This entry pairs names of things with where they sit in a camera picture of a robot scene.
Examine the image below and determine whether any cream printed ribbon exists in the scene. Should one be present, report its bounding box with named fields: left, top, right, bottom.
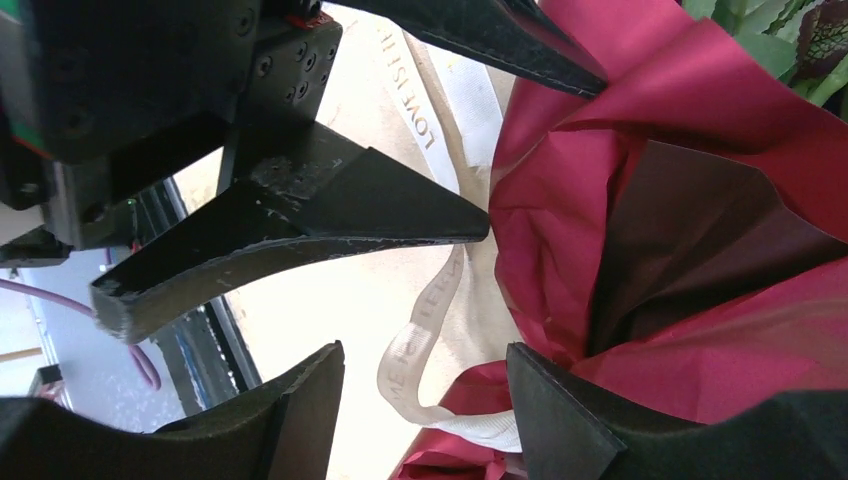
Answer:
left=375, top=20, right=521, bottom=453

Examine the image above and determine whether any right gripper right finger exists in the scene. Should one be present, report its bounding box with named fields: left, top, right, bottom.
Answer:
left=506, top=343, right=847, bottom=480

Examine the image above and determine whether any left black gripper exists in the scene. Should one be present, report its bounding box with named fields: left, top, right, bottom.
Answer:
left=1, top=1, right=342, bottom=269

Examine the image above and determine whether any pink flower bouquet red wrap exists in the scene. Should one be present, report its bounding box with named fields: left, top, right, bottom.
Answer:
left=394, top=1, right=847, bottom=479

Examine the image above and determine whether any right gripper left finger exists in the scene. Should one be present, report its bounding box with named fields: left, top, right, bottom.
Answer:
left=1, top=342, right=345, bottom=479

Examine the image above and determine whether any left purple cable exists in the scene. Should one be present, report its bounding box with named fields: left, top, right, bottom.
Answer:
left=0, top=276, right=164, bottom=392

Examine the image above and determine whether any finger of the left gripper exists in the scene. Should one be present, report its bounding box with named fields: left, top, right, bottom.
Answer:
left=340, top=0, right=607, bottom=98
left=90, top=124, right=489, bottom=344

